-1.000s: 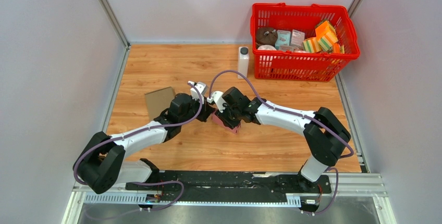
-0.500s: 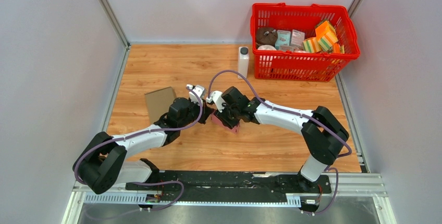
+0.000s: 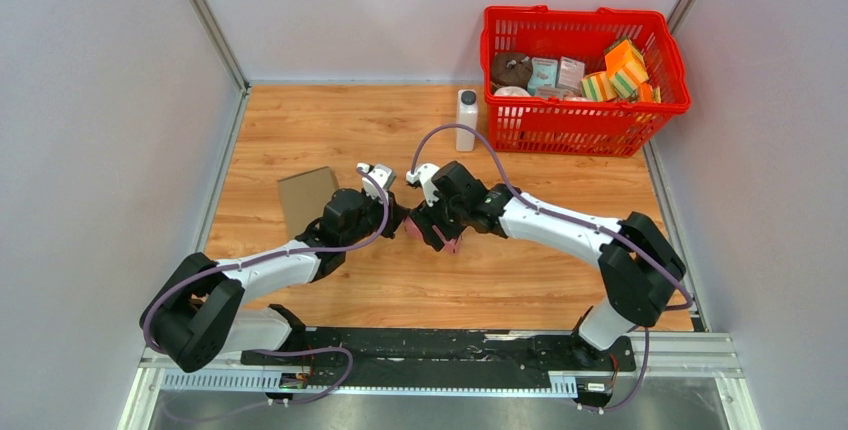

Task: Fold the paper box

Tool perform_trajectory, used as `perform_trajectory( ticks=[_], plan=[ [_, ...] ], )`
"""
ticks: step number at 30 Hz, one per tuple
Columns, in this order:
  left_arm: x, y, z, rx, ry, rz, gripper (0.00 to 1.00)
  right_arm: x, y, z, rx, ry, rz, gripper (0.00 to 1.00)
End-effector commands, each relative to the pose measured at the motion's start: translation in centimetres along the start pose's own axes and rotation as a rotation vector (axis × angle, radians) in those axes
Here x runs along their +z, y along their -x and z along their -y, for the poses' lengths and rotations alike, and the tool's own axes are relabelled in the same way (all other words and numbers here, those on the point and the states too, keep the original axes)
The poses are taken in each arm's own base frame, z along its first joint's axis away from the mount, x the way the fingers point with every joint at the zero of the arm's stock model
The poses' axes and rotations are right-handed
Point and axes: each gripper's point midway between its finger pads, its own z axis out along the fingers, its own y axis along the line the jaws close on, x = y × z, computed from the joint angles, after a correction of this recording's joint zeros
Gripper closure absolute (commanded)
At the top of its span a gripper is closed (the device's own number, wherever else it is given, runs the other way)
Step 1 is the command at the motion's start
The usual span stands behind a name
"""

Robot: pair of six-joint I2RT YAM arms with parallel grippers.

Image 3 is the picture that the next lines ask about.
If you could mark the orange green sponge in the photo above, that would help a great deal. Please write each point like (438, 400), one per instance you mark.
(625, 67)

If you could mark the teal small box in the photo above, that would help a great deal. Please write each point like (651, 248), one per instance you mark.
(544, 74)

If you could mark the pink paper box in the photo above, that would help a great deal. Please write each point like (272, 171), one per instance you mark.
(433, 238)

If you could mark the aluminium frame rail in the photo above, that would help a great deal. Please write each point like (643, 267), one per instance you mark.
(684, 380)

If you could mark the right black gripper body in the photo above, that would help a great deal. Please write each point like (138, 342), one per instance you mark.
(449, 218)

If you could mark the brown round item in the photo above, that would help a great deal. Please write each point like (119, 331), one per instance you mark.
(510, 69)

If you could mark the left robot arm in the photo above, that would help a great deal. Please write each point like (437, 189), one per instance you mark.
(198, 314)

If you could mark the striped sponge pack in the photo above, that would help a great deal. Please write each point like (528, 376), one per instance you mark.
(597, 87)

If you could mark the red plastic basket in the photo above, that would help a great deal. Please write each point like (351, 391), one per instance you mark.
(554, 126)

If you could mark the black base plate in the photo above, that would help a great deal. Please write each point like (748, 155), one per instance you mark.
(441, 358)

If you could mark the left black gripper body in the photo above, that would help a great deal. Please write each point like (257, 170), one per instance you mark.
(388, 230)

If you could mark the white round lid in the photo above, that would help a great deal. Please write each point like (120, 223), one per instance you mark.
(512, 92)

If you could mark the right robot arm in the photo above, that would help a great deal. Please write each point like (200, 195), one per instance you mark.
(639, 268)

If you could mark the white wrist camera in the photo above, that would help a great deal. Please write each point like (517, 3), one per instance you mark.
(422, 177)
(376, 180)

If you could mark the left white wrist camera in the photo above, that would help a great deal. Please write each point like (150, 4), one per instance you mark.
(376, 180)

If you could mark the white bottle black cap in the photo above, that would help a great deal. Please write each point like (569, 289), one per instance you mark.
(467, 114)

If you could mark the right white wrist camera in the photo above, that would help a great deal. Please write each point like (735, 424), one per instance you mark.
(422, 177)

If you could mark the brown cardboard box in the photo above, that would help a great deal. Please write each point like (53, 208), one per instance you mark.
(303, 197)

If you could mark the grey pink small box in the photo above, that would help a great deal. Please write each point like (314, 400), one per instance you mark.
(570, 74)

